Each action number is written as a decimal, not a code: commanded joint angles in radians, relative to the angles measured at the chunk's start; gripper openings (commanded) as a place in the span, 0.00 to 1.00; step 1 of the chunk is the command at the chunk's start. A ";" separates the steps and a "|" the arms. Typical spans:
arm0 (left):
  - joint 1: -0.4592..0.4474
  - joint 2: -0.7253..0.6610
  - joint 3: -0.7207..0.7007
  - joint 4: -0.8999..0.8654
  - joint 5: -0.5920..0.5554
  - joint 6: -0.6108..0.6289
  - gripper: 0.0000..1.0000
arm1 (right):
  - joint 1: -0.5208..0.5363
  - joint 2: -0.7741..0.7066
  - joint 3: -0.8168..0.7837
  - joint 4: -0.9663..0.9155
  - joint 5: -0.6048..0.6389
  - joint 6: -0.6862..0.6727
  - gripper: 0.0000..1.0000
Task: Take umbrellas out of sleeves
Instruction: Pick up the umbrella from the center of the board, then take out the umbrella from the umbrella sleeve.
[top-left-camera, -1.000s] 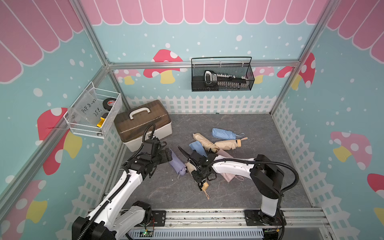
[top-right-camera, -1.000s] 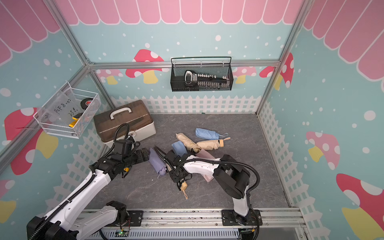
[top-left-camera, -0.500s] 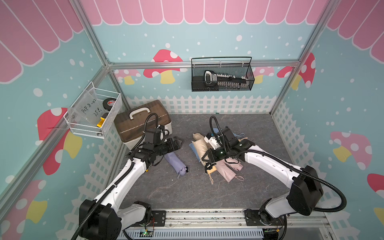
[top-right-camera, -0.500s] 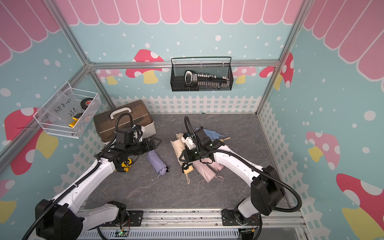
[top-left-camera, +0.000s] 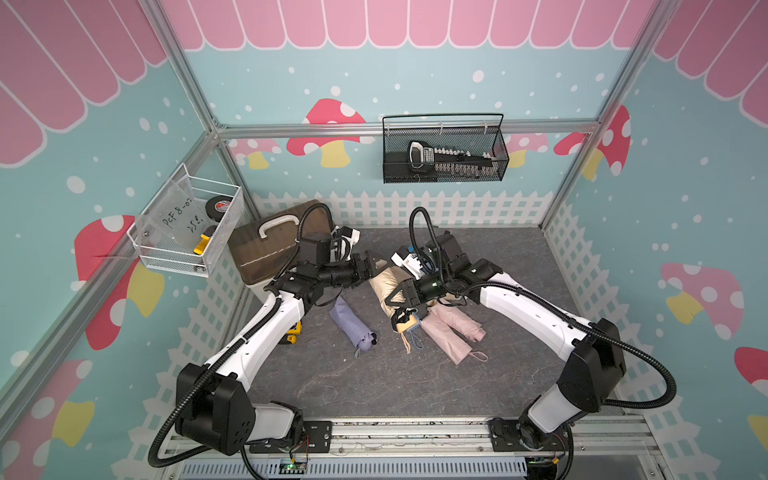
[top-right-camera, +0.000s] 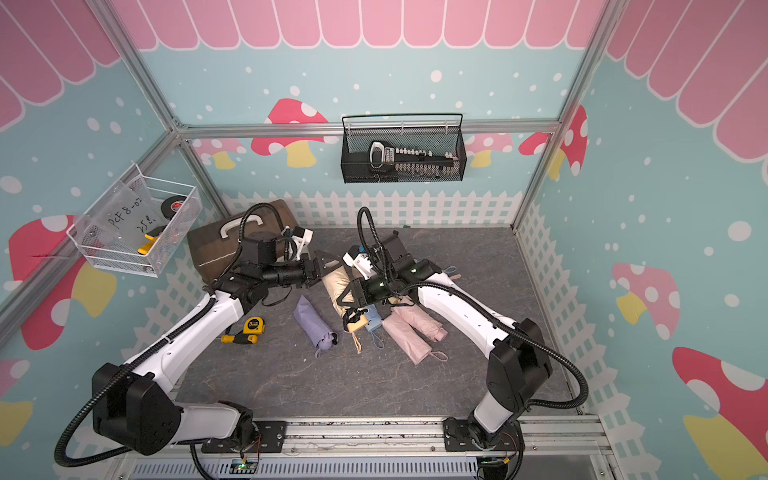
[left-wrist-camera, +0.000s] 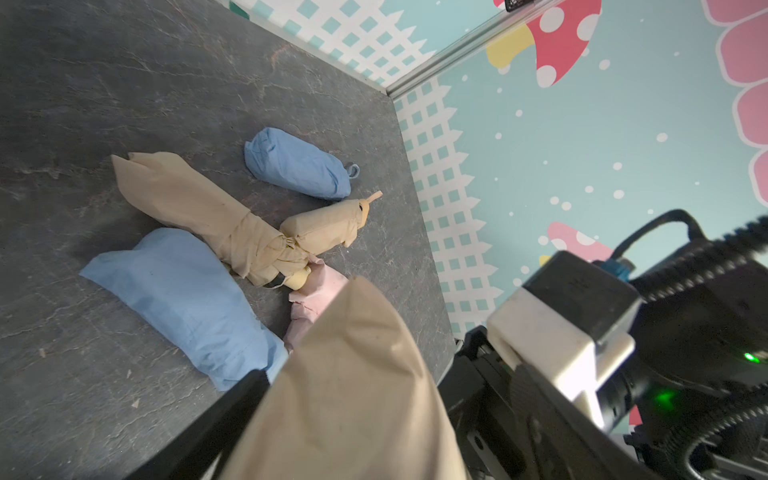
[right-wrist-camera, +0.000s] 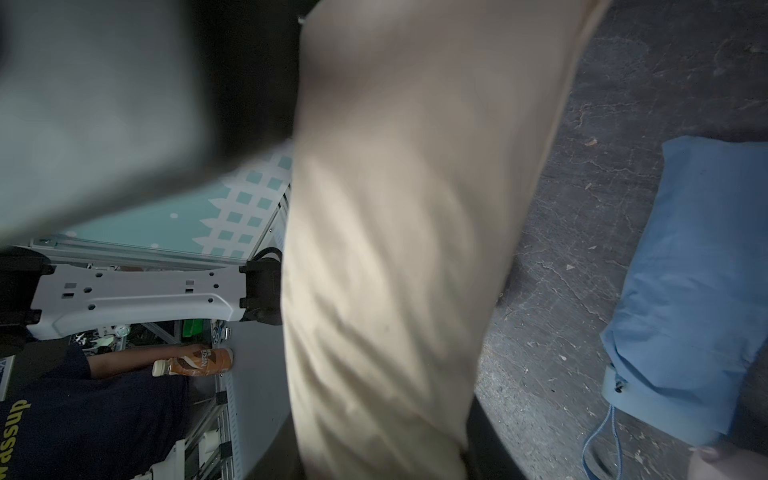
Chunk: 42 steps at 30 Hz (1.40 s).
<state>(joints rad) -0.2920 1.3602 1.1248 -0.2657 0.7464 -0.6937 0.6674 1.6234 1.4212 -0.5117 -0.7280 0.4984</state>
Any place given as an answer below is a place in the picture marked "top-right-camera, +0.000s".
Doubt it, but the clear plastic wall bin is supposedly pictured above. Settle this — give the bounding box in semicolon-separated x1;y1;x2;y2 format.
66;164;202;278

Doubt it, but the light blue sleeved umbrella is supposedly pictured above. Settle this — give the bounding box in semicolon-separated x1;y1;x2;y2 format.
365;305;384;349

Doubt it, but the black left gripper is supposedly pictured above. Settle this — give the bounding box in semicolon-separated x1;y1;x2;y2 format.
263;250;345;288

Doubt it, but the purple sleeved umbrella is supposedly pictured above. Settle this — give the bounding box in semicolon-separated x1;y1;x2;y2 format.
293;296;338;358

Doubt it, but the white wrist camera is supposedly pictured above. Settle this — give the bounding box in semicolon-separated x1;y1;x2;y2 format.
343;251;376;279
282;226;313;257

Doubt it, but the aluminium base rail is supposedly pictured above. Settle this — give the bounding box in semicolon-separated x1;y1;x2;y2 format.
108;416;624;479

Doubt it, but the black tape roll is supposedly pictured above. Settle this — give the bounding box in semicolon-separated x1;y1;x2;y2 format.
161;195;187;220

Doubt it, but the socket set in basket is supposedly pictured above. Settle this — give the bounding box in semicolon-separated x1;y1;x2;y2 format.
366;141;463;181

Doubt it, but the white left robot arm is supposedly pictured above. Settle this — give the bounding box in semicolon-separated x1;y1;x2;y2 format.
53;203;328;468

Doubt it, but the beige umbrella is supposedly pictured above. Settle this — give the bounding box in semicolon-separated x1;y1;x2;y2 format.
324;266;363;354

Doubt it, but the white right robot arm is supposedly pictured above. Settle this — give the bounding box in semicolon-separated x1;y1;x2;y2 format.
336;206;589;449

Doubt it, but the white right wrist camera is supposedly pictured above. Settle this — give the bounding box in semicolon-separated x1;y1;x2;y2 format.
343;251;376;279

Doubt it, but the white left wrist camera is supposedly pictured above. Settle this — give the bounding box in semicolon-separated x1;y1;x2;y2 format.
282;226;313;257

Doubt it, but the yellow tool in bin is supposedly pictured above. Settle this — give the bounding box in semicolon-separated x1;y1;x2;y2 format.
138;226;165;256

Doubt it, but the black wire mesh basket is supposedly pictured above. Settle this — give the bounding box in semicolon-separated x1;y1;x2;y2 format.
340;113;467;184

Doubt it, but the brown and cream toolbox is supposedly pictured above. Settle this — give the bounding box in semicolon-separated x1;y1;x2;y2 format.
186;199;301;286

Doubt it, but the pink sleeved umbrella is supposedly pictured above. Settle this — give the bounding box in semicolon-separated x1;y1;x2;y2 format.
382;314;448;365

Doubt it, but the yellow tape measure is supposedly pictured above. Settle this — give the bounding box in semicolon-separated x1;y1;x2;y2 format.
221;316;265;345

